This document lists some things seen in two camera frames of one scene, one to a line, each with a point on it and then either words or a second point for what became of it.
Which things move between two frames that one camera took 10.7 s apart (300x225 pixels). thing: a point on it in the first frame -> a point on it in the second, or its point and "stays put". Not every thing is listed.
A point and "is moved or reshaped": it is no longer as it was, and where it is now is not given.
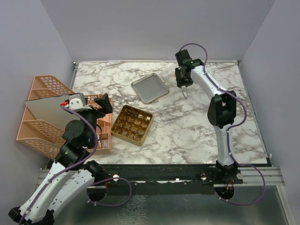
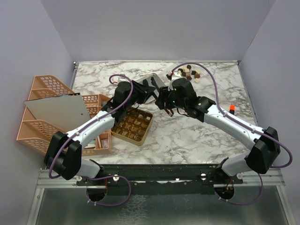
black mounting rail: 190,179 stays put
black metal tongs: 186,97 is moved or reshaped
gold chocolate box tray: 132,125 stays put
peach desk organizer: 104,125 stays put
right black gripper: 180,82 -> 163,101
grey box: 49,110 stays put
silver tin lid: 150,88 stays put
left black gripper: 106,107 -> 139,89
